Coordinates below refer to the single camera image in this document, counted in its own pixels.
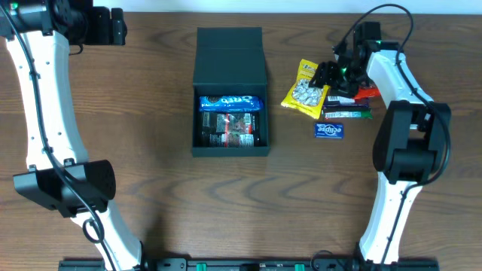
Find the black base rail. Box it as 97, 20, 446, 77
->
58, 257, 441, 271

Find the blue Oreo cookie pack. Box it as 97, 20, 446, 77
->
199, 96, 264, 112

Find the yellow sunflower seed bag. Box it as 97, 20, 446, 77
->
281, 59, 331, 120

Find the red snack bag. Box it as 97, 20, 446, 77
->
353, 86, 380, 100

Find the dark blue candy bar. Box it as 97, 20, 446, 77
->
323, 96, 370, 111

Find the blue Eclipse gum pack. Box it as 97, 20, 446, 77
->
314, 123, 344, 139

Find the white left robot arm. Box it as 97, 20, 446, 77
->
1, 0, 148, 270

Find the black gift box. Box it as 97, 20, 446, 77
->
192, 27, 270, 157

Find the black transparent snack bag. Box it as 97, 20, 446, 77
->
197, 111, 261, 148

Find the green and white candy bar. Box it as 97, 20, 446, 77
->
324, 111, 373, 119

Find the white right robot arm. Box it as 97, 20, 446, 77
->
309, 21, 451, 270

